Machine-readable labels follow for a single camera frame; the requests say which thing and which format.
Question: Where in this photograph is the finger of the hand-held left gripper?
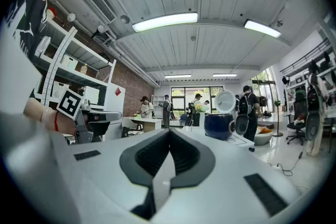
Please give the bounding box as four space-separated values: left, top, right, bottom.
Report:
88 111 123 124

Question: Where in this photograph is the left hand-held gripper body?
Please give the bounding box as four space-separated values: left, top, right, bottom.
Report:
56 89 95 144

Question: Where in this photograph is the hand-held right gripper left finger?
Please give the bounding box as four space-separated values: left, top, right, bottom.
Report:
119 128 171 187

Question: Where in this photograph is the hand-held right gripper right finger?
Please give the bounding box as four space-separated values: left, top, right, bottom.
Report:
169 128 216 189

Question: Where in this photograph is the dark blue rice cooker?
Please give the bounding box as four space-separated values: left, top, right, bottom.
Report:
204 89 237 141

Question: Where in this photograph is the person's left forearm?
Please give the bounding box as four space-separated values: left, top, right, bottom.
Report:
23 98 77 137

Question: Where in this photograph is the white cabinet with red sticker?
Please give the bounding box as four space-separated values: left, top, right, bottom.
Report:
104 82 127 127

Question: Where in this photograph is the white perforated basket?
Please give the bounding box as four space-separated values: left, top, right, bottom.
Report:
52 81 70 99

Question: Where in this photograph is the white work table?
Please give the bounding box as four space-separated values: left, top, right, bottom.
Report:
128 116 164 132

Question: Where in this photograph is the white storage bin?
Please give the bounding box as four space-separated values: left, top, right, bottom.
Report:
60 54 79 71

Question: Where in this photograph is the vase of flowers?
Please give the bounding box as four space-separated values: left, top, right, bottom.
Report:
195 103 206 128

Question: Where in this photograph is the white metal shelf rack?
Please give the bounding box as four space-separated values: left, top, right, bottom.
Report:
33 17 117 109

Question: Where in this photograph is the clear plastic container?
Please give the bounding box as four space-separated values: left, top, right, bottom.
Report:
34 36 51 58

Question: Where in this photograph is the white round bowl seat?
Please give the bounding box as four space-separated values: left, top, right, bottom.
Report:
253 125 274 146

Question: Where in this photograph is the person's black printed shirt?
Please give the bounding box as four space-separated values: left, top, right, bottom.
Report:
4 0 48 61

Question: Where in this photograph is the ceiling air conditioner unit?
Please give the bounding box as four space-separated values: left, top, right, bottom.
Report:
56 0 118 25

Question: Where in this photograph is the black office chair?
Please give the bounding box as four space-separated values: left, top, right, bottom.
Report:
285 100 308 146

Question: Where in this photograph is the white bangle bracelet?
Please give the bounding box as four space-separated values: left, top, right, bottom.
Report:
40 107 51 123

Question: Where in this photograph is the black floor cable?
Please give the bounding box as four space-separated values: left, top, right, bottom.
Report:
267 151 304 177

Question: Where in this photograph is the wall shelf unit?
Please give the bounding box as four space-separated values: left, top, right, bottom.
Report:
279 38 336 113

